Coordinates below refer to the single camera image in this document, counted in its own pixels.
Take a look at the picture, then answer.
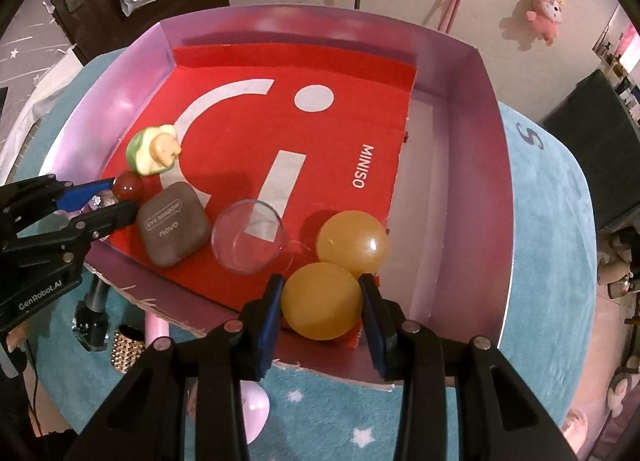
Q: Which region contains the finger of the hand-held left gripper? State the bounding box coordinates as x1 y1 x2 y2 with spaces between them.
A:
0 174 118 242
0 204 139 275

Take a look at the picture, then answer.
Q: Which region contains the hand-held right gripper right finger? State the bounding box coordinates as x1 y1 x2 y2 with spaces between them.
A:
357 273 581 461

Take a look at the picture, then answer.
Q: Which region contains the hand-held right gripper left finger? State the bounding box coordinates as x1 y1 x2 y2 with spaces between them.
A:
65 273 286 461

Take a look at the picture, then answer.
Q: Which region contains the glitter bottle with red cap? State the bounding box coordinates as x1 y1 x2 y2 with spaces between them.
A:
75 172 146 217

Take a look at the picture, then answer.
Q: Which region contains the amber ball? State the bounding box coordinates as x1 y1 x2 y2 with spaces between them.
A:
281 262 363 341
316 211 390 278

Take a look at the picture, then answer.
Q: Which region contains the grey eyeshadow compact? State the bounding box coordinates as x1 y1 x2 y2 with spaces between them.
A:
137 182 212 269

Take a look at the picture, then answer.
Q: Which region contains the black nail polish bottle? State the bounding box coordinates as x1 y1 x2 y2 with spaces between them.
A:
72 273 112 353

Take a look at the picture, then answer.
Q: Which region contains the clear glass cup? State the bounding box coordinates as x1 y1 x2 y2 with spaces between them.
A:
211 199 287 276

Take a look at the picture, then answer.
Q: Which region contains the yellow green toy figure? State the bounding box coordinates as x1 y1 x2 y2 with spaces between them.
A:
125 124 182 177

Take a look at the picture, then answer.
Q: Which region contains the lilac oval case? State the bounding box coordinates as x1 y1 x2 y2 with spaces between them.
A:
240 381 271 447

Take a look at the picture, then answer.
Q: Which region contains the gold studded cylinder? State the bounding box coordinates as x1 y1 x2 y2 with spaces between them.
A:
111 323 151 374

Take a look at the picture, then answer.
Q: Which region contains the pink cardboard box red lining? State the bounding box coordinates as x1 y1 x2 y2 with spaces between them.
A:
52 4 516 387

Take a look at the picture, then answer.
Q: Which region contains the white plastic sheet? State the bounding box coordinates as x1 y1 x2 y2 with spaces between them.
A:
0 44 83 182

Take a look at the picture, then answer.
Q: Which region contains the dresser with dark cloth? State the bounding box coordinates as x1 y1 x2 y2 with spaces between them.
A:
542 68 640 232

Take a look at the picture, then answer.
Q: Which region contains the pink bear plush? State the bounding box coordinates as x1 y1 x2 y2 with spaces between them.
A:
525 0 566 46

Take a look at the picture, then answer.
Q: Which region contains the row of cosmetics bottles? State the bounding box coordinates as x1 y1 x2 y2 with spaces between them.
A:
592 31 640 112

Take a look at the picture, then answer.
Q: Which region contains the black cable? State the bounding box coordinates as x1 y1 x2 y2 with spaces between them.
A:
25 336 43 437

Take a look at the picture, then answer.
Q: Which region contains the grey star-print wall sheet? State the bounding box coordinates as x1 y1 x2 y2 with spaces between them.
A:
0 26 56 69

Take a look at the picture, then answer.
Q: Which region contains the pink wall-hung stick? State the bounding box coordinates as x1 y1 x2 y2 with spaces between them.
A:
440 0 468 34

